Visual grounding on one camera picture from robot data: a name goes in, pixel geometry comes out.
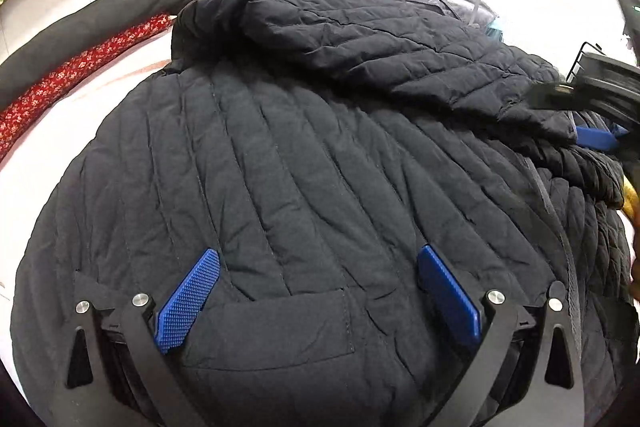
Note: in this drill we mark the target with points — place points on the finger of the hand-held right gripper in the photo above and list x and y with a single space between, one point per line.
595 138

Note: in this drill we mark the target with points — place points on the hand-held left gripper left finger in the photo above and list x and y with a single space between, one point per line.
187 302

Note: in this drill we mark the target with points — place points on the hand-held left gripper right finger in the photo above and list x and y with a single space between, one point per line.
447 294

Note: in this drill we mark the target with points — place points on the black quilted jacket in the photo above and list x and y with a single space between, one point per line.
300 157

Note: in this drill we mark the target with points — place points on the yellow cloth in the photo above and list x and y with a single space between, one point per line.
631 194

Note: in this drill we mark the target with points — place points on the grey folded towel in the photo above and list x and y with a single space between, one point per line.
450 2

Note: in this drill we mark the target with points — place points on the pink polka dot blanket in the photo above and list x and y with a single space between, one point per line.
50 147

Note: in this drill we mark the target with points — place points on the red floral cloth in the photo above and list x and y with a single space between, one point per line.
65 82

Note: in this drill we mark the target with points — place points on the black folded cloth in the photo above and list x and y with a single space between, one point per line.
75 32

